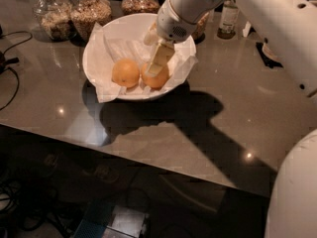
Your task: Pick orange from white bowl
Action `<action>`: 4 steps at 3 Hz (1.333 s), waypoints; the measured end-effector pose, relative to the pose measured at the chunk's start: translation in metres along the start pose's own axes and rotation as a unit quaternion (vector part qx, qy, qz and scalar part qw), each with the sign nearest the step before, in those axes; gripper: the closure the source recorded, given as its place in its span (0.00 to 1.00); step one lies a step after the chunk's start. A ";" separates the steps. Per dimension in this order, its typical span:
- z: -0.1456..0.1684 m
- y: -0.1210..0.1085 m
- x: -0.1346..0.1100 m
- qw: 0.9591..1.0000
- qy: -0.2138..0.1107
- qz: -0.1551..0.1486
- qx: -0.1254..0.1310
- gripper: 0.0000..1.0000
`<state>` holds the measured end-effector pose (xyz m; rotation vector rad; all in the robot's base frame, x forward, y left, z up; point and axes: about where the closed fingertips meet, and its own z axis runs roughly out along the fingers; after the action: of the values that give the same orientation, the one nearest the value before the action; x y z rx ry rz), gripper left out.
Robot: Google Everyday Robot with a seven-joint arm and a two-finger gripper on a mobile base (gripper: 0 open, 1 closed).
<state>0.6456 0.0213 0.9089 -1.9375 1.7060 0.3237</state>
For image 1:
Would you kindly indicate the glass cereal jar far left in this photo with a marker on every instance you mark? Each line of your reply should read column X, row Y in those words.
column 54, row 18

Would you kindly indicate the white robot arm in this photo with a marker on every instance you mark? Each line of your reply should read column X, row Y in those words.
column 288, row 27

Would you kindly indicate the white paper napkin liner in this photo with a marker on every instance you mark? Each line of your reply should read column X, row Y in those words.
column 99, row 63

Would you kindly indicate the clear glass bottle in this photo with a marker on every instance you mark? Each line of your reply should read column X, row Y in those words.
column 228, row 21

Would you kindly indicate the orange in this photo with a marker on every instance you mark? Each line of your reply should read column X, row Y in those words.
column 155, row 82
column 126, row 72

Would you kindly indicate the white card stand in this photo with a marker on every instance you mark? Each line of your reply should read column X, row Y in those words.
column 247, row 29

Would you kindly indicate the metal box on floor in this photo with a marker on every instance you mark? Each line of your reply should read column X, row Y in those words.
column 106, row 220

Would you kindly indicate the white ceramic bowl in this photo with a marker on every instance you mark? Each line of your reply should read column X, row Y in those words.
column 128, row 27

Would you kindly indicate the glass cereal jar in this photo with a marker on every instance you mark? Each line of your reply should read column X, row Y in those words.
column 86, row 13
column 54, row 18
column 200, row 27
column 139, row 6

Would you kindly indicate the stack of white plates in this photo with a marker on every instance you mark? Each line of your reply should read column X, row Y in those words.
column 269, row 53

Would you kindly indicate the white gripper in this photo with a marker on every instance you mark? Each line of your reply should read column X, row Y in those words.
column 171, row 23

